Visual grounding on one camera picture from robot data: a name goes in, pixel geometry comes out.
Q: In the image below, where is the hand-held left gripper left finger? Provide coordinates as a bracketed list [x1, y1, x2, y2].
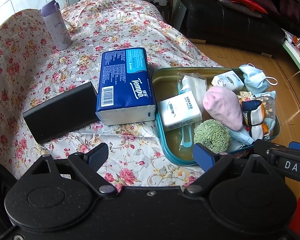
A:
[30, 142, 118, 195]

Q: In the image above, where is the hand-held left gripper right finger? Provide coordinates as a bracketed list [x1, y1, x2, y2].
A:
[184, 143, 273, 195]

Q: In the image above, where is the green fuzzy ball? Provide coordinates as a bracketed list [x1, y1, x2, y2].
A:
[194, 119, 232, 153]

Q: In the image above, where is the clear bag of mixed nuts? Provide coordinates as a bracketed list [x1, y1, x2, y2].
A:
[252, 90, 277, 120]

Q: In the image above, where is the pink fabric pouch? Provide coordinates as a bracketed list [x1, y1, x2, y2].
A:
[202, 86, 244, 132]

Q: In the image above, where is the navy yellow white scarf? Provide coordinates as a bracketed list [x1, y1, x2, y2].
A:
[240, 99, 269, 140]

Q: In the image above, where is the clear bag of cotton pads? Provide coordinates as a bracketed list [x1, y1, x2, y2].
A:
[176, 72, 208, 148]

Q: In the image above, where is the small white tissue pack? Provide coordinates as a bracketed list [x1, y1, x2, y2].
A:
[211, 70, 245, 93]

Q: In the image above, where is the teal tin with gold inside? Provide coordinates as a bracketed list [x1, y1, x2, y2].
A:
[151, 66, 281, 166]

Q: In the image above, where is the black rectangular box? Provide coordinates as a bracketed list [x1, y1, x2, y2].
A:
[22, 81, 99, 145]

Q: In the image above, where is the large blue tissue pack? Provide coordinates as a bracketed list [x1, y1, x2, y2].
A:
[95, 47, 157, 126]

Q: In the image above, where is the person's leg in black trousers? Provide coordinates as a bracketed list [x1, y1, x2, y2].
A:
[0, 160, 18, 230]

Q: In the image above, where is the floral tablecloth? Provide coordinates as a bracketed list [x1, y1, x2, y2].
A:
[0, 0, 224, 193]

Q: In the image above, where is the purple and white water bottle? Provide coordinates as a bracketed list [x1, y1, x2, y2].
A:
[41, 0, 72, 51]

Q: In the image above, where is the black leather sofa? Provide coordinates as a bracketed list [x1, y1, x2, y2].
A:
[180, 0, 300, 54]

